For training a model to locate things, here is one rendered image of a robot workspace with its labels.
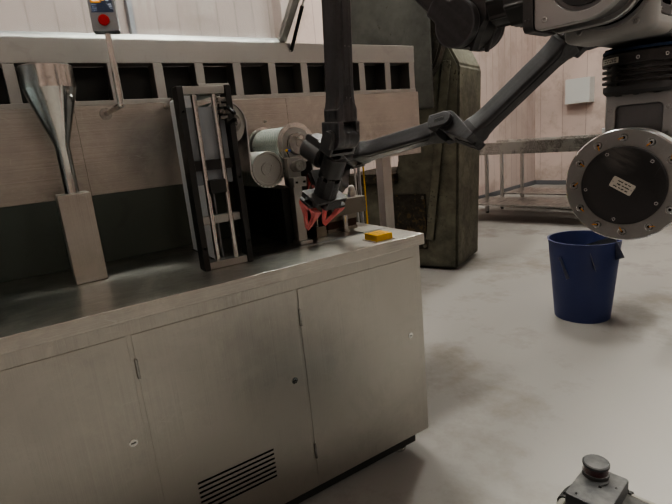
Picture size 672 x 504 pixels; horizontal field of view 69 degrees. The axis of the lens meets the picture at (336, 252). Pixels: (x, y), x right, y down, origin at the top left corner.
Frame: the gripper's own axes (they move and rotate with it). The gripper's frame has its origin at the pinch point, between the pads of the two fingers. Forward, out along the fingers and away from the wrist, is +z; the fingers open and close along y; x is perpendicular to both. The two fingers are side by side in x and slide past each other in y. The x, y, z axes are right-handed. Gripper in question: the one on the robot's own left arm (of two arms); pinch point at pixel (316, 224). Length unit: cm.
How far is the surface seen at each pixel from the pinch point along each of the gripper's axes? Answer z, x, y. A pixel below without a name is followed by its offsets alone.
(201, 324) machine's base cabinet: 35.0, -9.6, 23.8
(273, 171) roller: 12, -45, -21
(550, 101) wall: 111, -288, -838
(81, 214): 25, -56, 39
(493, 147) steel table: 115, -182, -473
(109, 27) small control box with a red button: -23, -75, 23
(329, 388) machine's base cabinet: 62, 13, -14
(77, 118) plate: 12, -93, 27
